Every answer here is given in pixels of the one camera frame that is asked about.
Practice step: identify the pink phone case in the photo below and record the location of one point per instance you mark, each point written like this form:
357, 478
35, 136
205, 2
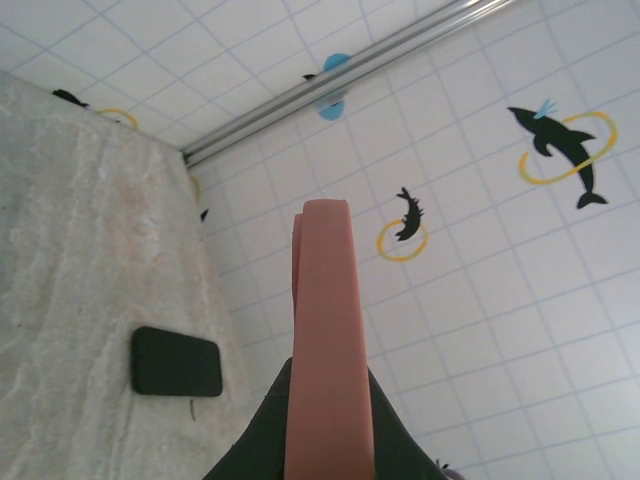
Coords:
330, 350

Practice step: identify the aluminium corner post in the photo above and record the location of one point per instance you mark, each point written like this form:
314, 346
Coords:
350, 70

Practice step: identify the blue circle sticker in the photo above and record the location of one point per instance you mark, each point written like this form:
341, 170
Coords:
334, 112

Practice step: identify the dark teal phone case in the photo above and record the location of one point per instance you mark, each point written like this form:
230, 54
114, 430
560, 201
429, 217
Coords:
175, 392

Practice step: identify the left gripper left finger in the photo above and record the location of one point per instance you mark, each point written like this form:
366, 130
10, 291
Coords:
260, 450

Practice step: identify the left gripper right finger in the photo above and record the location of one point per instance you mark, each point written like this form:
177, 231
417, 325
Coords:
395, 450

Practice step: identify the black screen smartphone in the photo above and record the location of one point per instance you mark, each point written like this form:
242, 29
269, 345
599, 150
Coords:
175, 362

